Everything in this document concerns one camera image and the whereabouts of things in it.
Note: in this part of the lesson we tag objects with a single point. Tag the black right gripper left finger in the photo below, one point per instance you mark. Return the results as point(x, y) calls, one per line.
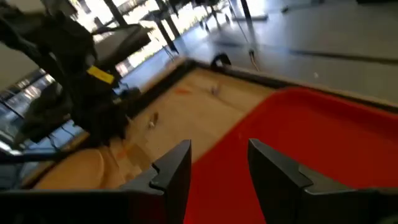
point(174, 186)

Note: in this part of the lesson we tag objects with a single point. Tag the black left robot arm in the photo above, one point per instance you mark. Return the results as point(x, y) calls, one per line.
point(62, 40)

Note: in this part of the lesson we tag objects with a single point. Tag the black table clamp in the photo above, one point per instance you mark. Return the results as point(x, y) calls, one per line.
point(225, 57)

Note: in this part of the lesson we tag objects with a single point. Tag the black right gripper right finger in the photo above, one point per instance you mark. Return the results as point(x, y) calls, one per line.
point(273, 186)

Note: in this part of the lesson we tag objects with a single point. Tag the red plastic tray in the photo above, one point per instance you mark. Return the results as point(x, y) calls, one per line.
point(311, 140)

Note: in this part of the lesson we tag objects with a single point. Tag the grey desk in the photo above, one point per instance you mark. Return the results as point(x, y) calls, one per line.
point(121, 43)

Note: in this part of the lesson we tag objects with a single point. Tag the black floor tape strip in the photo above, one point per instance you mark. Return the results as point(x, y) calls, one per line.
point(342, 56)

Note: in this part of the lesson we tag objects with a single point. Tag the orange round plate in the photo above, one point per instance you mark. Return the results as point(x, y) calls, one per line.
point(77, 169)

